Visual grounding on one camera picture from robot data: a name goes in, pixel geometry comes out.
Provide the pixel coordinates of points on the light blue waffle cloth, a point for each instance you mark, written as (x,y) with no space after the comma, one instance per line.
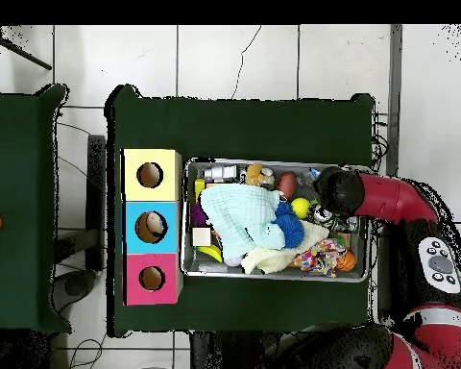
(238,215)

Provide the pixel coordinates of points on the blue spiky rubber ball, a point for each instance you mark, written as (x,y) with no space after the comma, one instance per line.
(292,230)

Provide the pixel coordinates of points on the bottle with blue label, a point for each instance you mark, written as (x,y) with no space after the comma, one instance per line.
(314,173)

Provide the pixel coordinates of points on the silver drink can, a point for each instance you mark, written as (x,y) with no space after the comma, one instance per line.
(322,215)

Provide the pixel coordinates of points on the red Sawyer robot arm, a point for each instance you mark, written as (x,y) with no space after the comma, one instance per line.
(392,198)

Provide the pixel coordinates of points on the shallow clear mesh bin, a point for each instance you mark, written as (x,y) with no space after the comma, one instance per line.
(215,269)

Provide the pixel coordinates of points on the wooden box with three holes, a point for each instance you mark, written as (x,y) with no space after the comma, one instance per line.
(165,188)

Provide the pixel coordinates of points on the tan plush animal toy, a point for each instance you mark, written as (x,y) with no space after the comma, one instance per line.
(253,173)

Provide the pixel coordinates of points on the small brown toy football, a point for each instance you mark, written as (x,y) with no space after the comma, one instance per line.
(288,185)

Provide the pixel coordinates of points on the cream knitted cloth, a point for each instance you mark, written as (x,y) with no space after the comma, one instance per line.
(269,261)

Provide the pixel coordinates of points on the smooth yellow ball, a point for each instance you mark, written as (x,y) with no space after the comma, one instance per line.
(300,208)

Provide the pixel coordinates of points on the dark green table cloth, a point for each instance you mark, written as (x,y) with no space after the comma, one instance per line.
(234,127)

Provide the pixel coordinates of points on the colourful patterned cloth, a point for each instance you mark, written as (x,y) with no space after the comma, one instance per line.
(319,257)

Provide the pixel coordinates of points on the small orange basketball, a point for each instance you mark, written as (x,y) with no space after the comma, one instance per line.
(345,262)

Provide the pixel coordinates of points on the black floor beam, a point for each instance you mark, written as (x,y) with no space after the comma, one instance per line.
(96,192)

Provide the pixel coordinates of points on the grey floor foot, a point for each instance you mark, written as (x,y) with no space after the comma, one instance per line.
(77,284)

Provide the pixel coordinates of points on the dark green side table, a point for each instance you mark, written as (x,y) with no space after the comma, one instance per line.
(19,153)

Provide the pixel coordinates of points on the black tripod leg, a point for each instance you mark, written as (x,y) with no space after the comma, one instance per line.
(27,57)

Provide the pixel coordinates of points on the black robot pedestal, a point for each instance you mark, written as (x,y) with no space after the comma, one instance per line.
(230,353)

